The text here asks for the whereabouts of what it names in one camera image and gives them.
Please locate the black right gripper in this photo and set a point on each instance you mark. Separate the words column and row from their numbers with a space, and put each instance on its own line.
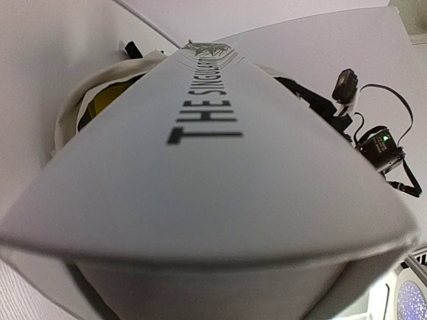
column 377, row 144

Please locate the white Singularity book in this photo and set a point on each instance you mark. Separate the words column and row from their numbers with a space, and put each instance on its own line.
column 208, row 191

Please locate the yellow hardcover book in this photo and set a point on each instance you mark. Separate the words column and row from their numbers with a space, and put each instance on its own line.
column 101, row 100

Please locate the beige canvas student bag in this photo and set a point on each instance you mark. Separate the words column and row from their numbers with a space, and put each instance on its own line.
column 74, row 105

